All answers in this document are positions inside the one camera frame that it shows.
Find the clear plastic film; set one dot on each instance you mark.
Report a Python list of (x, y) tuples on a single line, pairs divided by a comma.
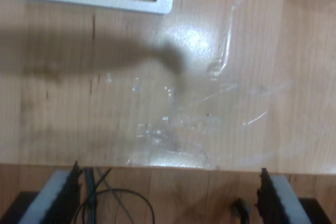
[(210, 98)]

